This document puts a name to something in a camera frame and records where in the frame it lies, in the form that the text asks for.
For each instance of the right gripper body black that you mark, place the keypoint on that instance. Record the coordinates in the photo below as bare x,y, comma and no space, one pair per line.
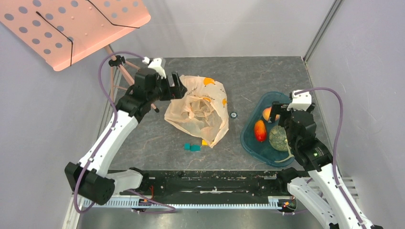
281,112

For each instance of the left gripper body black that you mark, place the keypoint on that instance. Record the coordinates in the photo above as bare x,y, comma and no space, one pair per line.
163,88

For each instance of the orange fake fruit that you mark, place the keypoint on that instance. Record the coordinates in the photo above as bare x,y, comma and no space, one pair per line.
260,131
266,114

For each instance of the green netted fake melon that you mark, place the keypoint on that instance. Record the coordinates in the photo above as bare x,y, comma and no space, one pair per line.
278,140

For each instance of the translucent orange plastic bag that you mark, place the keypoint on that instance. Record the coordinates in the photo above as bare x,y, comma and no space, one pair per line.
202,112

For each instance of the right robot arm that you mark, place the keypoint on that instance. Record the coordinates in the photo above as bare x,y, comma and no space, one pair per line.
336,208

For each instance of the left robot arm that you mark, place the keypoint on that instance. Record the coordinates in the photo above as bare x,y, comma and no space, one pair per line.
90,177

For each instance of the teal transparent plastic tray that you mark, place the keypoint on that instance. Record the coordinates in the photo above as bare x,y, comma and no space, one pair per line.
263,151

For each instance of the pink music stand tripod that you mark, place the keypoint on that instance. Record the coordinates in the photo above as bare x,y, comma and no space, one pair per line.
117,62

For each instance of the teal cube block right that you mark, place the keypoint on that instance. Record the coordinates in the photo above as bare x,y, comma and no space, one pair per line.
195,148

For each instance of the pink perforated music stand desk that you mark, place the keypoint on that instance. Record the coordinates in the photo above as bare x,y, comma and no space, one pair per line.
64,32

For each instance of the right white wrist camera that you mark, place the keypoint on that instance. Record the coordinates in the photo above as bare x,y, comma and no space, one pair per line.
300,101

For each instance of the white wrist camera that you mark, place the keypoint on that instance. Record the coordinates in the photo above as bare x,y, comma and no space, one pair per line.
300,101
156,64

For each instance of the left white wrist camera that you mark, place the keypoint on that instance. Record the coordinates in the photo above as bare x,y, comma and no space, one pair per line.
156,64

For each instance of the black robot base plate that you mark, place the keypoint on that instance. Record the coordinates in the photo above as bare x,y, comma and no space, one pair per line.
161,183

